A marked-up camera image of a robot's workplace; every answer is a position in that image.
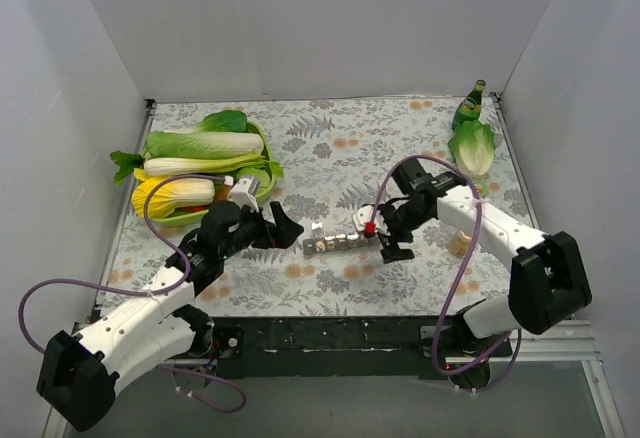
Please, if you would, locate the dark green leafy vegetable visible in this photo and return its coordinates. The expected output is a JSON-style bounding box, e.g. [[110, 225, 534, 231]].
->
[[195, 110, 248, 133]]

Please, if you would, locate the yellow cabbage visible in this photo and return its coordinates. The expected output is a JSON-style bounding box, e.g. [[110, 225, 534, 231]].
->
[[131, 176, 215, 219]]

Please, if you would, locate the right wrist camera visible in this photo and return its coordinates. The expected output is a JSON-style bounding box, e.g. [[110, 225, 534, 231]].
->
[[352, 205, 388, 238]]

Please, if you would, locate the green napa cabbage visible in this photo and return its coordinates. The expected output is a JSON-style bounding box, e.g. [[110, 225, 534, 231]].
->
[[145, 131, 264, 159]]

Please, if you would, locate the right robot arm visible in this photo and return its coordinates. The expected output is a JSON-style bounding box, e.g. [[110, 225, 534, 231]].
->
[[354, 157, 592, 356]]

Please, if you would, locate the grey weekly pill organizer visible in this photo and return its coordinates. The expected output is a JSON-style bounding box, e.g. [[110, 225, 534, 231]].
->
[[301, 222, 379, 257]]

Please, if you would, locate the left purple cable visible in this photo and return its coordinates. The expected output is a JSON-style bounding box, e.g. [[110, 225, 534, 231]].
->
[[18, 173, 249, 413]]

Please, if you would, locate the round green cabbage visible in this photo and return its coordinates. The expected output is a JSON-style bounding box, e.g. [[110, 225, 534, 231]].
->
[[235, 166, 271, 195]]

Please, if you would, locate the aluminium frame rail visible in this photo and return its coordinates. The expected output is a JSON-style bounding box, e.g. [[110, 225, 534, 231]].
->
[[153, 317, 596, 376]]

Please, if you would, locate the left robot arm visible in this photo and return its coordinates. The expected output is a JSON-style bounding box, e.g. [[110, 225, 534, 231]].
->
[[36, 201, 304, 431]]

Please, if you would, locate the green glass bottle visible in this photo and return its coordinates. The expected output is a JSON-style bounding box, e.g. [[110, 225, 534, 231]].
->
[[451, 79, 486, 131]]

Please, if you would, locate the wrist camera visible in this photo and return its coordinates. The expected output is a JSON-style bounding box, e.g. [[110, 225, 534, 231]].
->
[[352, 205, 388, 238], [230, 175, 260, 212]]

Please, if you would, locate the clear amber pill bottle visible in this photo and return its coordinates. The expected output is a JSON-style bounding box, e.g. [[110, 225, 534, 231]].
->
[[447, 231, 472, 258]]

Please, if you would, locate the white stalk bok choy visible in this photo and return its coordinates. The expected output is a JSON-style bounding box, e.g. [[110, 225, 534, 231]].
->
[[109, 151, 268, 185]]

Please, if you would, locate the green lettuce head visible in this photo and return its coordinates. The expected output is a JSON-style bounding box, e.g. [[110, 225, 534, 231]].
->
[[448, 120, 495, 177]]

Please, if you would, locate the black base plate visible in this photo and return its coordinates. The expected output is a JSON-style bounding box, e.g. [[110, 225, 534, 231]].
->
[[154, 315, 514, 382]]

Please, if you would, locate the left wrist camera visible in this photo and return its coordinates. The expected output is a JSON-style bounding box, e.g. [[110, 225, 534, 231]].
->
[[230, 175, 260, 212]]

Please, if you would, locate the green plastic tray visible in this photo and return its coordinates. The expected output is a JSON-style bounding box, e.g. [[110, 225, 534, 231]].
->
[[131, 110, 283, 227]]

